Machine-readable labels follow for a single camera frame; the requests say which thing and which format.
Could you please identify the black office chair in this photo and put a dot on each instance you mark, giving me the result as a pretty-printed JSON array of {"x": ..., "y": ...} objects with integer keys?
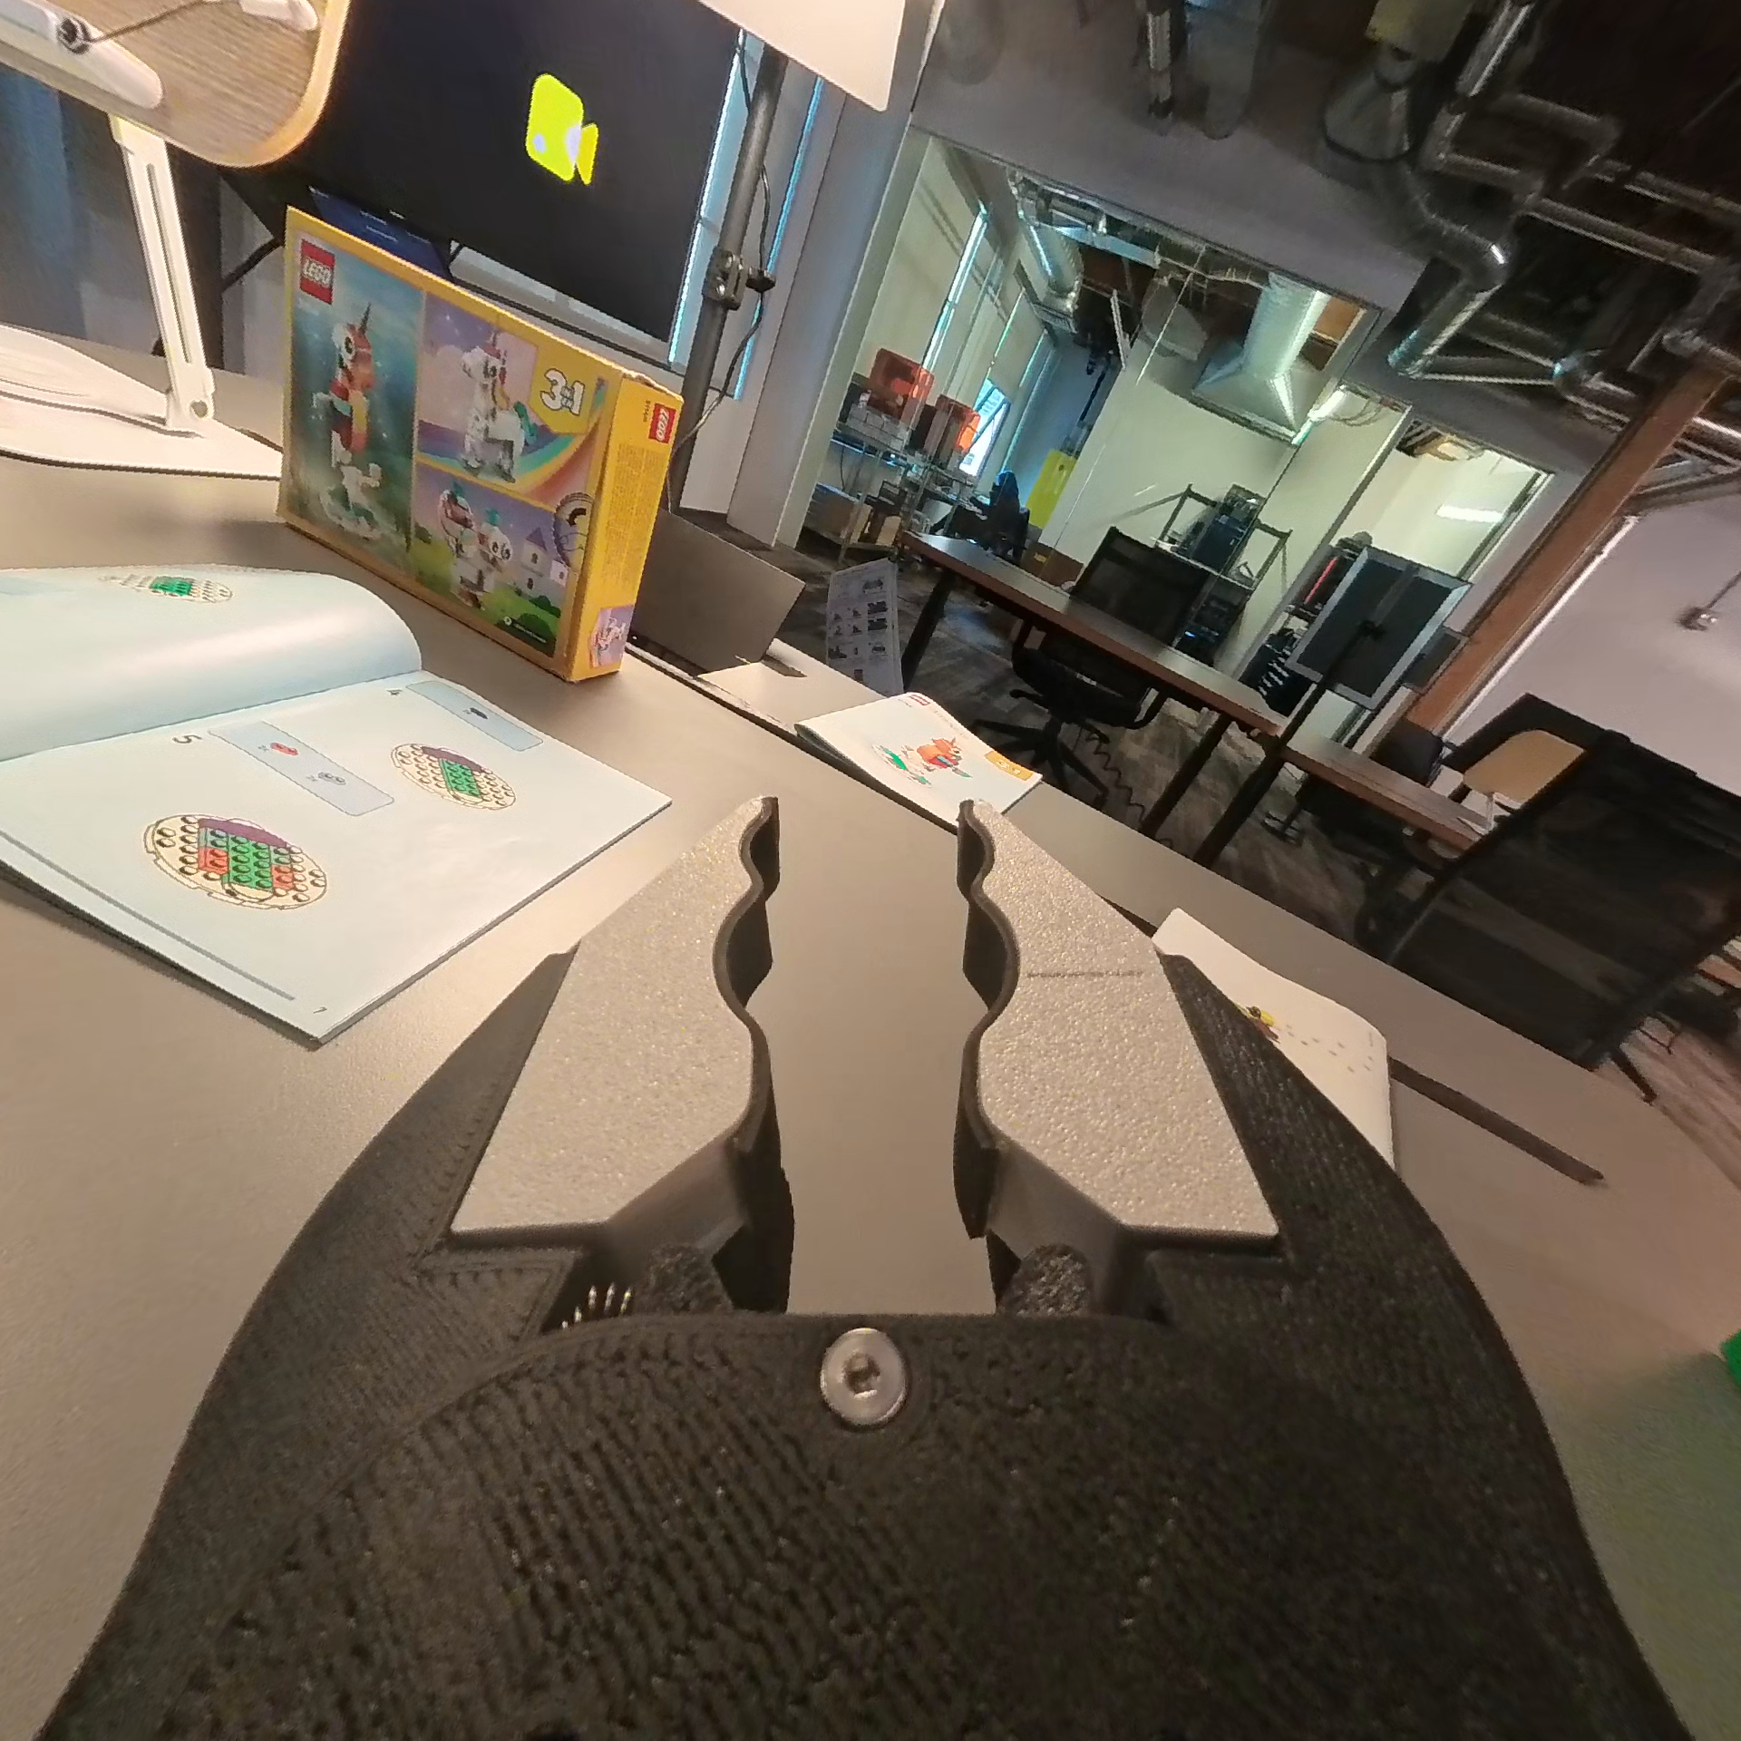
[{"x": 1115, "y": 613}]

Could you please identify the long dark table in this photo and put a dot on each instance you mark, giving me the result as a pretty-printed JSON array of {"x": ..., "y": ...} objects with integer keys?
[{"x": 1036, "y": 607}]

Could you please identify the black monitor screen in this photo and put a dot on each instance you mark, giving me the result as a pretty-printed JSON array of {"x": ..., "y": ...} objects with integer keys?
[{"x": 449, "y": 136}]

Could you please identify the printed paper sheet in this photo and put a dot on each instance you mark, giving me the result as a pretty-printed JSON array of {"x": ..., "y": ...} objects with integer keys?
[{"x": 868, "y": 622}]

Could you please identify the round wooden board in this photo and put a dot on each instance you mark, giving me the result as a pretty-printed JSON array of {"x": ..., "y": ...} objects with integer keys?
[{"x": 204, "y": 82}]

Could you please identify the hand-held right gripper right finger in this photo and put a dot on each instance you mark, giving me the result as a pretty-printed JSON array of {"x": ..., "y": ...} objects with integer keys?
[{"x": 1115, "y": 1089}]

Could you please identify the orange 3d printer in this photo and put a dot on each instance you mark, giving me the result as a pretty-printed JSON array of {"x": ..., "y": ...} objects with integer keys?
[{"x": 904, "y": 394}]

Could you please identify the white instruction booklet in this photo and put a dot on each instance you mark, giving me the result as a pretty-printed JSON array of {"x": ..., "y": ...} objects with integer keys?
[{"x": 1306, "y": 1047}]

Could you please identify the wooden beam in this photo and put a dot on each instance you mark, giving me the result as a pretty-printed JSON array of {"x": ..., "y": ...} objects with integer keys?
[{"x": 1579, "y": 544}]

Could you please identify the black strip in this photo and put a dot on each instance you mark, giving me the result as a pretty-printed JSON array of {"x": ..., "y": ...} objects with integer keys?
[{"x": 1497, "y": 1122}]

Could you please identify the monitor on floor stand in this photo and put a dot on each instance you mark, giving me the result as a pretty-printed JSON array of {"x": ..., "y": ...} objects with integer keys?
[{"x": 1382, "y": 626}]

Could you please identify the black light stand pole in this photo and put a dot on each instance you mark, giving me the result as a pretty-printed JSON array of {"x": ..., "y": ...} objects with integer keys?
[{"x": 743, "y": 273}]

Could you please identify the white light panel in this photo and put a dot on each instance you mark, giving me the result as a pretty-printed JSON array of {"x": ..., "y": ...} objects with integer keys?
[{"x": 818, "y": 41}]

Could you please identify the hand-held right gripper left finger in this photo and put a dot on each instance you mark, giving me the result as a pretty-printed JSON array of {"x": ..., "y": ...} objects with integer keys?
[{"x": 640, "y": 1062}]

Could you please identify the brown side table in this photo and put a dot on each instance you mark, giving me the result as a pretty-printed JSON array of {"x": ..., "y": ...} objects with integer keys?
[{"x": 1388, "y": 796}]

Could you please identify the metal ventilation duct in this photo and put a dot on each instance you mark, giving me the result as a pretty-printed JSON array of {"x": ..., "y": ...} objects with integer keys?
[{"x": 1482, "y": 205}]

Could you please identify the small closed instruction booklet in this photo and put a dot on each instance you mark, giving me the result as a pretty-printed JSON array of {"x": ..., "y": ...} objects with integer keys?
[{"x": 925, "y": 755}]

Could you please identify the grey laptop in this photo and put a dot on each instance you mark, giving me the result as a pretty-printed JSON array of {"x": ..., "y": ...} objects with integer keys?
[{"x": 707, "y": 591}]

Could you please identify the green plastic bin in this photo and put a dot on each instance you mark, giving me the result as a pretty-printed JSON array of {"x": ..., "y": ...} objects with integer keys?
[{"x": 1732, "y": 1359}]

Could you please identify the yellow lego box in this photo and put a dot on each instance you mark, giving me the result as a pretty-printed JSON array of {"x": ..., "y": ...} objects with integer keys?
[{"x": 449, "y": 437}]

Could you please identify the open blue instruction booklet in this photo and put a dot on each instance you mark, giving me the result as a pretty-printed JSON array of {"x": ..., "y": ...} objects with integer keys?
[{"x": 341, "y": 844}]

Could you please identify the white desk lamp stand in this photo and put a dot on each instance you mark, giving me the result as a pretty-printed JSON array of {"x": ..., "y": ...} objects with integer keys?
[{"x": 165, "y": 273}]

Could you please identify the black mesh chair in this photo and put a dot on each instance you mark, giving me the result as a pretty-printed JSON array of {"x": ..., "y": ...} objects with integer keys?
[{"x": 1564, "y": 871}]

